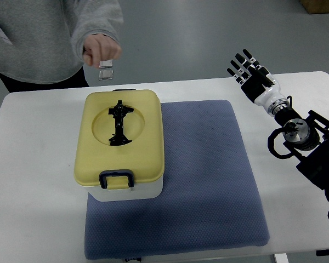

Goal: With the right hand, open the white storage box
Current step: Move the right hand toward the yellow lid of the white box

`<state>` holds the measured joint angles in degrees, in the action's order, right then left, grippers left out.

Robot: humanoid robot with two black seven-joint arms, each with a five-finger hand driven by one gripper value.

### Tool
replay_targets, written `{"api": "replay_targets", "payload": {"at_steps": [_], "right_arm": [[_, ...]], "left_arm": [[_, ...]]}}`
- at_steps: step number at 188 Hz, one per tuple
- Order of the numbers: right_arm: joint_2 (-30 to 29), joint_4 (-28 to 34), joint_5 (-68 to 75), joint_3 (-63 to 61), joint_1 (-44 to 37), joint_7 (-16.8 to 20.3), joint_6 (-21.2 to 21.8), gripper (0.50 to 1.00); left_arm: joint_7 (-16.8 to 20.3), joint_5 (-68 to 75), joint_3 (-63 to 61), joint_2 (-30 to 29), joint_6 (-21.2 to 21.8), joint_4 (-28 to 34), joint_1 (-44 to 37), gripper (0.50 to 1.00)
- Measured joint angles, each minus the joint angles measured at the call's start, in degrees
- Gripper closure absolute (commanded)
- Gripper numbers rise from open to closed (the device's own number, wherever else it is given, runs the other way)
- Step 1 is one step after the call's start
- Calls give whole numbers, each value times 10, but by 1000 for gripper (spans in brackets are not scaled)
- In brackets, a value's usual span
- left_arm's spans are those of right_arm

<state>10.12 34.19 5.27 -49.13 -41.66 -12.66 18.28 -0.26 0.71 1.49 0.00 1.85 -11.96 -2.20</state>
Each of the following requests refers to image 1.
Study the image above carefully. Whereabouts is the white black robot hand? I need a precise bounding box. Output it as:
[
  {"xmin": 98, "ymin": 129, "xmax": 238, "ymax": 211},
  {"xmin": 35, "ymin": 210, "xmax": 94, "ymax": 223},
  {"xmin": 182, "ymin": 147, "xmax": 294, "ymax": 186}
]
[{"xmin": 227, "ymin": 49, "xmax": 290, "ymax": 115}]

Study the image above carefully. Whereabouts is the person's bare hand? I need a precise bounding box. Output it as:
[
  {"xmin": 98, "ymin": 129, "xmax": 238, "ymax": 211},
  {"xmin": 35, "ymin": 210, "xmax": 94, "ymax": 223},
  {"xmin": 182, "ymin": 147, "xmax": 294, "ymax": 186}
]
[{"xmin": 83, "ymin": 33, "xmax": 122, "ymax": 68}]

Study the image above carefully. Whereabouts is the yellow box lid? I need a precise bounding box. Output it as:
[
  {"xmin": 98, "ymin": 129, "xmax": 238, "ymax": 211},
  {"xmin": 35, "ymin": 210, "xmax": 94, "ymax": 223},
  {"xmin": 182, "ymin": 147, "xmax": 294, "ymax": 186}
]
[{"xmin": 74, "ymin": 90, "xmax": 165, "ymax": 190}]

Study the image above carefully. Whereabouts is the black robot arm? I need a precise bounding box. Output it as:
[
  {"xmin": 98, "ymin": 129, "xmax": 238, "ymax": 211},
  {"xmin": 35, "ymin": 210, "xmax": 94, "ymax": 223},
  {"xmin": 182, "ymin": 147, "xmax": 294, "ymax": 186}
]
[{"xmin": 268, "ymin": 96, "xmax": 329, "ymax": 202}]

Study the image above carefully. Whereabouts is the brown cardboard box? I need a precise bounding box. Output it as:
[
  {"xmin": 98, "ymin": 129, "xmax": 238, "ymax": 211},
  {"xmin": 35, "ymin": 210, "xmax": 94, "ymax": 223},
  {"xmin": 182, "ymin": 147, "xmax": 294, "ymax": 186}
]
[{"xmin": 300, "ymin": 0, "xmax": 329, "ymax": 14}]

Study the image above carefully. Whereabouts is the white storage box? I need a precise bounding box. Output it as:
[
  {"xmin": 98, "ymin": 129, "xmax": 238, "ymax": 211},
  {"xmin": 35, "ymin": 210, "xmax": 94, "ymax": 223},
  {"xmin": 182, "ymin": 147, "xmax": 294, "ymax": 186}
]
[{"xmin": 84, "ymin": 176, "xmax": 163, "ymax": 202}]

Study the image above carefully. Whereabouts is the upper metal floor plate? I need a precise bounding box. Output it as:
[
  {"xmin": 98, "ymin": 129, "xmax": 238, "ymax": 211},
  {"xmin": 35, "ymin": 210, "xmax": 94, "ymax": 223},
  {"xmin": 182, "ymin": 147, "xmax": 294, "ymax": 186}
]
[{"xmin": 99, "ymin": 60, "xmax": 113, "ymax": 68}]

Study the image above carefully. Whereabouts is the metal floor plate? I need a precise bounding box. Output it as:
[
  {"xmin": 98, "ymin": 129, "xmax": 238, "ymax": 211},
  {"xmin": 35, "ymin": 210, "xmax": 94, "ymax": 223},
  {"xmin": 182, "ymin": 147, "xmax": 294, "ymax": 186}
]
[
  {"xmin": 99, "ymin": 70, "xmax": 114, "ymax": 81},
  {"xmin": 99, "ymin": 60, "xmax": 113, "ymax": 68}
]

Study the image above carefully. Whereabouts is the lower metal floor plate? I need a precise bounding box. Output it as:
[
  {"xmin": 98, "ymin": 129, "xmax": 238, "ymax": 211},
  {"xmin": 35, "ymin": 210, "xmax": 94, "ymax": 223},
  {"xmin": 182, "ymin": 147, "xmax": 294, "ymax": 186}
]
[{"xmin": 99, "ymin": 70, "xmax": 114, "ymax": 81}]

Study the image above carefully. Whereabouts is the grey sweatshirt person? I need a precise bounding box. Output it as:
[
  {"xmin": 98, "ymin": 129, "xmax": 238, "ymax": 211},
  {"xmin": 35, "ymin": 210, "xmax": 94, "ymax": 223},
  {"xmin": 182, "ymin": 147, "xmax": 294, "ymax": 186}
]
[{"xmin": 0, "ymin": 1, "xmax": 123, "ymax": 93}]

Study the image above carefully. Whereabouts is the blue padded mat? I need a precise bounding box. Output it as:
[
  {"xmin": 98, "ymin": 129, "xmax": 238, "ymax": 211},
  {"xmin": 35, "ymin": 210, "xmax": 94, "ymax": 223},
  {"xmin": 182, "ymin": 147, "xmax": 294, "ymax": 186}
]
[{"xmin": 84, "ymin": 100, "xmax": 270, "ymax": 260}]

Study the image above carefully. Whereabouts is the black table bracket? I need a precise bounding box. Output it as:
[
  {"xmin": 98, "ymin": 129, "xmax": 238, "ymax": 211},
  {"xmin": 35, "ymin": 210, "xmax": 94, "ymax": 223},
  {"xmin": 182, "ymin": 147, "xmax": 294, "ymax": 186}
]
[{"xmin": 316, "ymin": 249, "xmax": 329, "ymax": 256}]

